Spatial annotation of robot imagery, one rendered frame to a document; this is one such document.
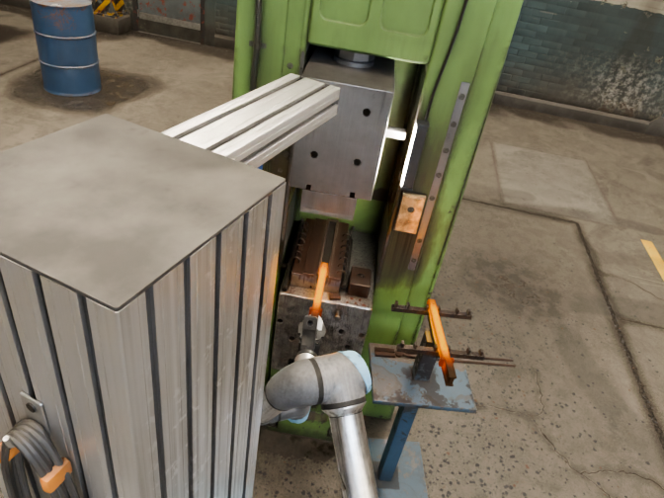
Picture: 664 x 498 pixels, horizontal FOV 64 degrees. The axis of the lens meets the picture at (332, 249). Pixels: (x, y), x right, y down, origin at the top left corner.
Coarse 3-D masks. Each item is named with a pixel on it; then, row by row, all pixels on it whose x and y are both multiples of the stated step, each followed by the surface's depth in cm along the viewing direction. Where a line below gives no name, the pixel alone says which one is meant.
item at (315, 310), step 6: (324, 264) 215; (324, 270) 211; (318, 276) 207; (324, 276) 208; (318, 282) 204; (324, 282) 204; (318, 288) 200; (318, 294) 197; (318, 300) 194; (312, 306) 190; (318, 306) 191; (312, 312) 187; (318, 312) 187
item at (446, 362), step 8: (432, 304) 204; (432, 312) 200; (432, 320) 198; (440, 320) 197; (440, 328) 194; (440, 336) 190; (440, 344) 187; (440, 352) 185; (448, 352) 184; (440, 360) 181; (448, 360) 180; (448, 368) 177; (448, 376) 177; (448, 384) 176
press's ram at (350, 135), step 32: (320, 64) 179; (384, 64) 191; (352, 96) 169; (384, 96) 168; (320, 128) 176; (352, 128) 175; (384, 128) 174; (320, 160) 183; (352, 160) 182; (352, 192) 189
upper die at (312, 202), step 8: (304, 192) 191; (312, 192) 190; (320, 192) 190; (304, 200) 193; (312, 200) 192; (320, 200) 192; (328, 200) 192; (336, 200) 191; (344, 200) 191; (352, 200) 191; (304, 208) 195; (312, 208) 194; (320, 208) 194; (328, 208) 194; (336, 208) 193; (344, 208) 193; (352, 208) 193; (336, 216) 195; (344, 216) 195; (352, 216) 194
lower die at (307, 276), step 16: (304, 224) 242; (320, 224) 242; (336, 224) 242; (304, 240) 232; (320, 240) 232; (336, 240) 233; (304, 256) 222; (320, 256) 220; (336, 256) 223; (304, 272) 212; (336, 272) 215; (336, 288) 214
